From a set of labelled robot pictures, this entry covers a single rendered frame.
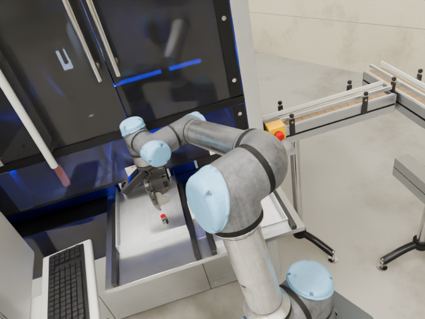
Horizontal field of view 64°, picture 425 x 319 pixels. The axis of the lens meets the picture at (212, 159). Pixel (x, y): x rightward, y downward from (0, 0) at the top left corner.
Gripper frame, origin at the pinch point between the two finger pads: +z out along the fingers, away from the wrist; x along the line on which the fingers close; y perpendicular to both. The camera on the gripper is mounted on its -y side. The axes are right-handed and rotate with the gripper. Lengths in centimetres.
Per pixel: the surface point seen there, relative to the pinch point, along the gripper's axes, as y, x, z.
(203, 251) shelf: 11.6, -17.9, 10.4
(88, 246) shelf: -33.2, 8.5, 18.0
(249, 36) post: 47, 19, -44
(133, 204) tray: -11.4, 16.1, 10.2
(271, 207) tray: 39.7, -8.5, 10.1
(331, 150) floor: 130, 112, 98
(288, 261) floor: 56, 27, 98
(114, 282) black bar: -18.9, -20.4, 8.5
